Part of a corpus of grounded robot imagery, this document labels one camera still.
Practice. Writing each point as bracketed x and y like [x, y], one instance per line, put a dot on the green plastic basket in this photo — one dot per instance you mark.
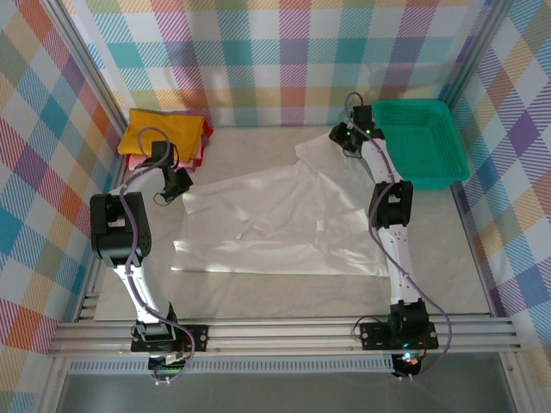
[422, 142]

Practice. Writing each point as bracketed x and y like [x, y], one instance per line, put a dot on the aluminium mounting rail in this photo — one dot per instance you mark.
[280, 337]

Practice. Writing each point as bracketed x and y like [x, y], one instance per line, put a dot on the mauve folded t-shirt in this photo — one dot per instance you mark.
[206, 141]

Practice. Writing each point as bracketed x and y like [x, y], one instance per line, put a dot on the pink folded t-shirt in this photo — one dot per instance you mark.
[135, 161]

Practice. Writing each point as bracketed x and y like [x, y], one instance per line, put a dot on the aluminium corner post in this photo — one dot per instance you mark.
[478, 56]
[86, 64]

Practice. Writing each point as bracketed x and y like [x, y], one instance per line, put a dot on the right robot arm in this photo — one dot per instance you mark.
[391, 202]

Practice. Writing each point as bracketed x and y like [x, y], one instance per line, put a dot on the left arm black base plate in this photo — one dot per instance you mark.
[204, 333]

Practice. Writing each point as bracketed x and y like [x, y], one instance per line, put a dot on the aluminium frame leg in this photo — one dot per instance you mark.
[51, 387]
[516, 383]

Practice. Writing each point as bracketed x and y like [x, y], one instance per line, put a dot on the aluminium side rail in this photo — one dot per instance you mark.
[469, 241]
[88, 305]

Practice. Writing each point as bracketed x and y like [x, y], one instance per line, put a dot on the red folded t-shirt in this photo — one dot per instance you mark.
[208, 128]

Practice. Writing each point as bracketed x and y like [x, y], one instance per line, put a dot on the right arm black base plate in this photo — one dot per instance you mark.
[374, 335]

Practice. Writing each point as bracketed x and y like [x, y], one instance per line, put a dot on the yellow folded t-shirt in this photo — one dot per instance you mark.
[189, 129]

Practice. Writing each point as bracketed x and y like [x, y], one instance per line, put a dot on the white t-shirt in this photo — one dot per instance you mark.
[280, 215]

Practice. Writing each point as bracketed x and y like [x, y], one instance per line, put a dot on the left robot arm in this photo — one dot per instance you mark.
[116, 228]

